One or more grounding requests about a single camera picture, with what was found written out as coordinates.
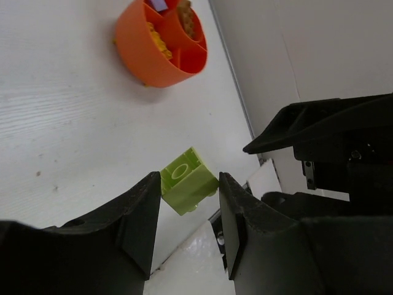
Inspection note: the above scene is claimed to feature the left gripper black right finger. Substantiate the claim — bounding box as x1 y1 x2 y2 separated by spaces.
219 173 392 294

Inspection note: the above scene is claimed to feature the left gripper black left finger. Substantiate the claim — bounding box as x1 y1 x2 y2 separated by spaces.
1 171 161 294

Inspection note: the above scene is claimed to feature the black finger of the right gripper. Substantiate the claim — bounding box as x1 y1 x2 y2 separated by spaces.
243 93 392 154

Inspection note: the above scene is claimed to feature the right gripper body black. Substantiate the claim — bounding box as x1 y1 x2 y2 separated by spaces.
260 125 392 219

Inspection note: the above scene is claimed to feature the lime green lego brick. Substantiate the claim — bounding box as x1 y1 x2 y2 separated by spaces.
160 147 219 216

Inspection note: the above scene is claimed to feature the brown lego brick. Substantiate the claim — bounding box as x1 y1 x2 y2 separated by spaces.
176 0 201 41

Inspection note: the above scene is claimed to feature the yellow orange long lego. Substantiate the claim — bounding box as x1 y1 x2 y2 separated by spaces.
147 22 173 60

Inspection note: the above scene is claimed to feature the light purple lego brick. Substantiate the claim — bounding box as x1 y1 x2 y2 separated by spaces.
148 0 168 12

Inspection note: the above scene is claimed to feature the orange round divided container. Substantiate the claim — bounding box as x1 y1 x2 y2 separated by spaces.
114 1 208 88

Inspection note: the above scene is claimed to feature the aluminium rail right side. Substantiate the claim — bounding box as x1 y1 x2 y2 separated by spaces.
208 0 265 163

